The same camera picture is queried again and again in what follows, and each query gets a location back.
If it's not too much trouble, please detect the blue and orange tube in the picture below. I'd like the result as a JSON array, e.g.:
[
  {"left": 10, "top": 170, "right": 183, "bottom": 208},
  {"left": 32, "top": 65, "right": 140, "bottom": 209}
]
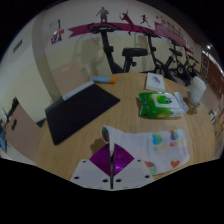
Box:
[{"left": 92, "top": 75, "right": 118, "bottom": 85}]

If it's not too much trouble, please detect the light wooden chair with handle hole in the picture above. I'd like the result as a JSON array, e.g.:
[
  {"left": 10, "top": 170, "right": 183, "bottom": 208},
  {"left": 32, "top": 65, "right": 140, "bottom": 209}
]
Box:
[{"left": 4, "top": 103, "right": 44, "bottom": 164}]

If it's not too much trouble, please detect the black desk mat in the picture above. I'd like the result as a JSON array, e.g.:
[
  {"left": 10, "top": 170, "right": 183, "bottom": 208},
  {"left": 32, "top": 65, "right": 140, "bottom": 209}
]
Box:
[{"left": 44, "top": 83, "right": 121, "bottom": 146}]

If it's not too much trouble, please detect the white paper cup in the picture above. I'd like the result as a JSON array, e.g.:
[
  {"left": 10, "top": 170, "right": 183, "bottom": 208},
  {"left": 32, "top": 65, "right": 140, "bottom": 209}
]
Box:
[{"left": 189, "top": 75, "right": 208, "bottom": 106}]

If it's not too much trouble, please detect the green wet wipes pack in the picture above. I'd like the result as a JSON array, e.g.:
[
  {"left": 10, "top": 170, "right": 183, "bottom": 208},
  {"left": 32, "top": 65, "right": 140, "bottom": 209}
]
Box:
[{"left": 137, "top": 91, "right": 190, "bottom": 119}]

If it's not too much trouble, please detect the wall poster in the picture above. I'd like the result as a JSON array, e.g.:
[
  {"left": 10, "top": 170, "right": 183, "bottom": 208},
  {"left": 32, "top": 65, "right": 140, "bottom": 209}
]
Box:
[{"left": 49, "top": 19, "right": 65, "bottom": 45}]

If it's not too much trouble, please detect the black exercise bike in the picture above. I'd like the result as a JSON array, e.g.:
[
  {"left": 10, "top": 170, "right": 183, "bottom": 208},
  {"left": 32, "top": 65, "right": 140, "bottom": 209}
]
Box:
[
  {"left": 168, "top": 39, "right": 193, "bottom": 86},
  {"left": 183, "top": 44, "right": 202, "bottom": 79},
  {"left": 87, "top": 22, "right": 149, "bottom": 75},
  {"left": 139, "top": 26, "right": 178, "bottom": 83}
]

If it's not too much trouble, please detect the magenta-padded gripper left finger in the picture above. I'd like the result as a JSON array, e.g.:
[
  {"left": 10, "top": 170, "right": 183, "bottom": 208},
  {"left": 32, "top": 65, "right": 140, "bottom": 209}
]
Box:
[{"left": 69, "top": 143, "right": 114, "bottom": 191}]

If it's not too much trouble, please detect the white towel with colourful print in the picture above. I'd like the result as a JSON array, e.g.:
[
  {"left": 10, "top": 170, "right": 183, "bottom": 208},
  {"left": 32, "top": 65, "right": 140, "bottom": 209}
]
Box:
[{"left": 100, "top": 125, "right": 190, "bottom": 176}]

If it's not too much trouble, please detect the grey wall vent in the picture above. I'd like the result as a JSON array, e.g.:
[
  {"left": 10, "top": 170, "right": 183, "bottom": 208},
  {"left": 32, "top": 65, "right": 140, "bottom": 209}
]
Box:
[{"left": 12, "top": 39, "right": 24, "bottom": 54}]

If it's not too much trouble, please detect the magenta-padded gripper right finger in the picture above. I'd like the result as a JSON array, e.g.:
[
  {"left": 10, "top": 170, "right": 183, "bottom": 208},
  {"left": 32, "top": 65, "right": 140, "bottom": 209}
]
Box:
[{"left": 112, "top": 143, "right": 155, "bottom": 191}]

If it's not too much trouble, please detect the magenta wall banner decal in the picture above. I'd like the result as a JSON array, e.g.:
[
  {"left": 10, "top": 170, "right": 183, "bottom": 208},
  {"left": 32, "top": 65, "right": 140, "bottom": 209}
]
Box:
[{"left": 68, "top": 6, "right": 196, "bottom": 56}]

